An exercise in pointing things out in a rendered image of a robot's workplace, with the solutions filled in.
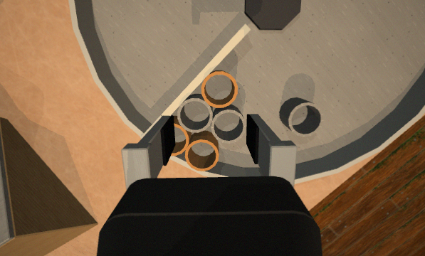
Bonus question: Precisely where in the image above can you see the grey round turning table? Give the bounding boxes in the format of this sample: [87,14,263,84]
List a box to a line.
[68,0,425,184]

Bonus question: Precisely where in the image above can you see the grey metal bushing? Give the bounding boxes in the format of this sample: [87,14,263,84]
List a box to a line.
[279,97,324,137]
[211,105,246,144]
[177,94,213,133]

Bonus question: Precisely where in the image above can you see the bronze bushing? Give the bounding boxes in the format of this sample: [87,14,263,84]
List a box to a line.
[201,70,238,108]
[171,116,191,156]
[185,130,219,171]

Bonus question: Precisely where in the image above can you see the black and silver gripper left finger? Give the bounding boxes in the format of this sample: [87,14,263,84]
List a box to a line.
[121,115,175,190]

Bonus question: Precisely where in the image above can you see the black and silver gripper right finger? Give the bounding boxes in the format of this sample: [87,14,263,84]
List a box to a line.
[246,114,298,188]

